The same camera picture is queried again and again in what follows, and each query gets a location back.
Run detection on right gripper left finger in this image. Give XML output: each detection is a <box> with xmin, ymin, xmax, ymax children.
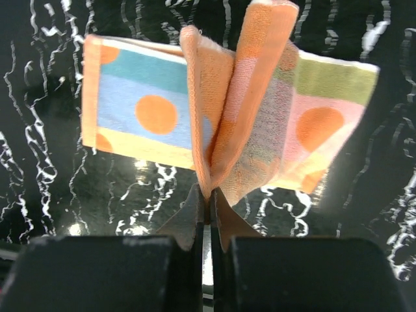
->
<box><xmin>1</xmin><ymin>185</ymin><xmax>205</xmax><ymax>311</ymax></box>

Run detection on orange blue dotted towel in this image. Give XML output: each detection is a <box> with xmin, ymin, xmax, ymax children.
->
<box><xmin>81</xmin><ymin>1</ymin><xmax>379</xmax><ymax>205</ymax></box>

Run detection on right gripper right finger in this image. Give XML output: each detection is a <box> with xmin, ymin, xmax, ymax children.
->
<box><xmin>209</xmin><ymin>189</ymin><xmax>411</xmax><ymax>311</ymax></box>

